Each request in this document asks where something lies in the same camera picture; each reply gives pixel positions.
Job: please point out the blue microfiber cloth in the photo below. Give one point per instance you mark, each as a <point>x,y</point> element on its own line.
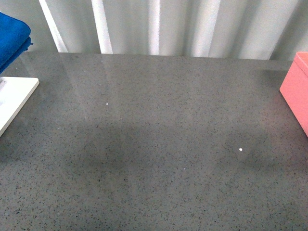
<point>14,39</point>

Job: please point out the white pleated curtain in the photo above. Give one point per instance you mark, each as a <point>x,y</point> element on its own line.
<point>244,29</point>

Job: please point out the white rack with wooden rods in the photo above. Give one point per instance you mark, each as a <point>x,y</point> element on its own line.
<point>14,92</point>

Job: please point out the pink plastic box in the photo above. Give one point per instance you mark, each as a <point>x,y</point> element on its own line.
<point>294,89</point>

